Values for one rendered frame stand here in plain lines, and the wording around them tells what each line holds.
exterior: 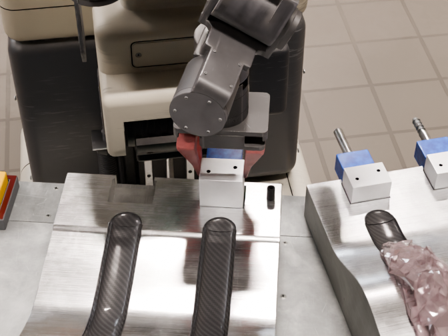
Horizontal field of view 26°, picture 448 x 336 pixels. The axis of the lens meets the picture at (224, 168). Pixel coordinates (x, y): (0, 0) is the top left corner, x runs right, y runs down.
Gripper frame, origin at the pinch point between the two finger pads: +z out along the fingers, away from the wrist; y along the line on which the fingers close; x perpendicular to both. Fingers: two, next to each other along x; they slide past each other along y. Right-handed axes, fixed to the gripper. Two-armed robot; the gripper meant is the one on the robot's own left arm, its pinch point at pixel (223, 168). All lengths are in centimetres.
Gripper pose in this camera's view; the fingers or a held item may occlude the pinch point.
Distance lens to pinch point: 112.5
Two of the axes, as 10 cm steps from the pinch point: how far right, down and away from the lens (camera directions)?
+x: 0.7, -7.2, 6.9
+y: 10.0, 0.5, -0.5
